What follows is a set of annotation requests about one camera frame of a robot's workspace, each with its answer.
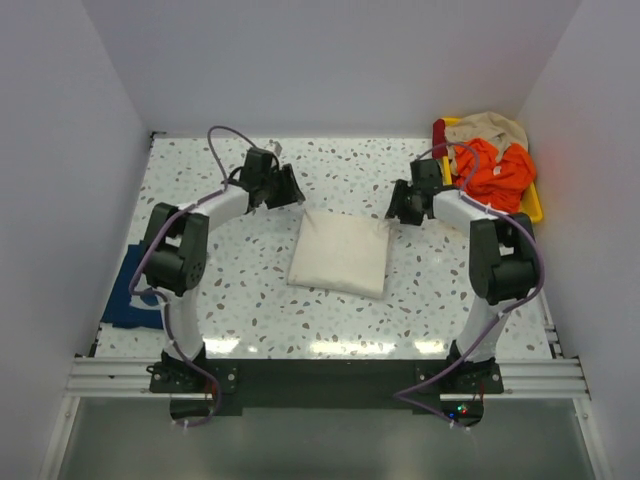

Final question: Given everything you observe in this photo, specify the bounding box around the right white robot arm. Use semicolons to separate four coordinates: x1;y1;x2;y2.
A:
385;159;544;364

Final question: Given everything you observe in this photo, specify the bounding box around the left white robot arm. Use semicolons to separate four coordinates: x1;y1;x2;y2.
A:
129;147;305;363

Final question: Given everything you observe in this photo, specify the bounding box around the cream t shirt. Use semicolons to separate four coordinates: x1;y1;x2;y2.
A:
287;210;391;299

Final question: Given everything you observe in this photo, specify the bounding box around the beige t shirt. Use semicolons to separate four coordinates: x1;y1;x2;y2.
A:
444;111;529;163

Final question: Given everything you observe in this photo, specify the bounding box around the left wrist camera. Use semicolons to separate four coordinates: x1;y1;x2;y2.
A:
268;141;282;156

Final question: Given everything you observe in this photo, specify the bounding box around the red cloth in bin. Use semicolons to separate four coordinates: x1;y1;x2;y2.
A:
432;118;448;159

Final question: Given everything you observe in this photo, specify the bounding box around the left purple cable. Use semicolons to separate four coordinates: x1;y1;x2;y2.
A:
128;125;259;429

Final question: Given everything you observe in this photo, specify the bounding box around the yellow plastic bin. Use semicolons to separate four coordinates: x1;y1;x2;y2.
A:
438;117;543;223

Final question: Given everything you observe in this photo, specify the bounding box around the orange t shirt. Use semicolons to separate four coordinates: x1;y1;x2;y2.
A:
452;138;537;213

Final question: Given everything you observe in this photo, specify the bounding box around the purple cable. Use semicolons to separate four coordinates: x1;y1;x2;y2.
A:
128;125;259;429
394;142;547;426

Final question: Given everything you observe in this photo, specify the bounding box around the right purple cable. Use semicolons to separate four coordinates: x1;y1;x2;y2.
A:
394;142;547;426

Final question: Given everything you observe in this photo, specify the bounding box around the folded blue white t shirt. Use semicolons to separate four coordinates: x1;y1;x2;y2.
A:
101;242;169;331

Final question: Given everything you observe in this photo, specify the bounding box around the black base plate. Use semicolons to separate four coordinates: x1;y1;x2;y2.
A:
146;356;505;426

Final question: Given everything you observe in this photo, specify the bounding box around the aluminium rail frame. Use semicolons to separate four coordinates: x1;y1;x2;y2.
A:
37;294;614;480

